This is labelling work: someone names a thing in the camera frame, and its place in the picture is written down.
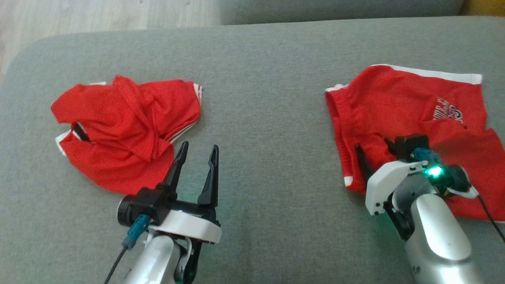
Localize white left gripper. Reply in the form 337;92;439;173
148;141;222;244

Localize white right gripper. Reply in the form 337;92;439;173
354;137;419;216

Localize black cable with teal plug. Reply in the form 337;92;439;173
103;215;151;284
413;148;505;243

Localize yellow sofa backrest cushion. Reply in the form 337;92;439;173
461;0;505;17

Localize large grey sofa chaise cushion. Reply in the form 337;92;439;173
0;16;505;284

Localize red shorts with printed lettering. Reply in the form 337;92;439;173
325;64;505;223

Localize grey sofa seat cushion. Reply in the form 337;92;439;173
219;0;467;26

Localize red jersey with striped trim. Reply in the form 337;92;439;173
50;75;203;196

